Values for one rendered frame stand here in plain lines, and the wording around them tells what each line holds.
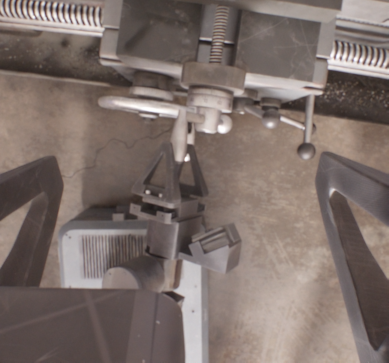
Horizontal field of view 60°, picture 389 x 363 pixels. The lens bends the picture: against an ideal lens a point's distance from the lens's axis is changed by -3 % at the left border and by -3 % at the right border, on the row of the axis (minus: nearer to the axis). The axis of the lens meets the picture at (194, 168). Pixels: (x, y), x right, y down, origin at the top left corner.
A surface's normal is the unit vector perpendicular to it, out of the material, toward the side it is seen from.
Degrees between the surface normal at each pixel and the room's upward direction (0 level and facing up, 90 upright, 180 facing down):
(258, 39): 0
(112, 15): 0
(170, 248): 29
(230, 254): 61
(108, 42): 0
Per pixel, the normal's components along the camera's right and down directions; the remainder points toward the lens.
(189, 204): 0.86, 0.17
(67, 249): 0.00, 0.10
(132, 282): -0.44, 0.03
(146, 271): 0.68, -0.64
